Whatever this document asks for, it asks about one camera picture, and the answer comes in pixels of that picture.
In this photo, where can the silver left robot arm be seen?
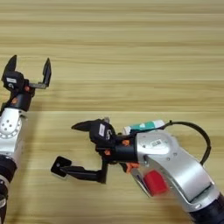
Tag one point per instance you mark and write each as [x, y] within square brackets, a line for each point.
[10, 131]

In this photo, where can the right gripper small labelled box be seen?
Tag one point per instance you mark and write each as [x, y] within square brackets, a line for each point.
[102, 131]

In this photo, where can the green white glue stick tube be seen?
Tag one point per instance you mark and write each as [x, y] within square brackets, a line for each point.
[145, 126]

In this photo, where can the red foam cube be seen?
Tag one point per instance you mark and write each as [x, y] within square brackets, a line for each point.
[156, 183]

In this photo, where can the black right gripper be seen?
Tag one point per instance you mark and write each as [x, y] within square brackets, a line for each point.
[125, 151]

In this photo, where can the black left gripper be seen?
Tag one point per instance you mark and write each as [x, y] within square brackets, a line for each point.
[22, 100]

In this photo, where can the gripper small labelled box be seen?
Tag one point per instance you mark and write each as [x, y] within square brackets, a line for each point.
[102, 131]
[13, 79]

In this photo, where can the left gripper small labelled box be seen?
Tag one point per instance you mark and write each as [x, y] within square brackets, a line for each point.
[13, 79]

